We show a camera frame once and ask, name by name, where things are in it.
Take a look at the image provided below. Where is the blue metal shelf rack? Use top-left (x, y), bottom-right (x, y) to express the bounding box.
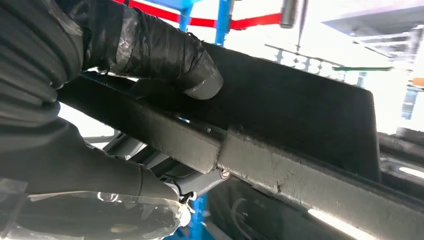
top-left (163, 0), bottom-right (234, 240)

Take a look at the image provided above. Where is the red barrier belt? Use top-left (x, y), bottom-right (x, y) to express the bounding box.
top-left (112, 0), bottom-right (217, 29)
top-left (231, 13), bottom-right (282, 31)

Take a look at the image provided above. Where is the chrome stanchion post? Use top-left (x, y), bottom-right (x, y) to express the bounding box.
top-left (279, 0), bottom-right (300, 30)

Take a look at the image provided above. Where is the thin black stanchion post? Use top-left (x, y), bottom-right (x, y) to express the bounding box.
top-left (296, 0), bottom-right (310, 51)

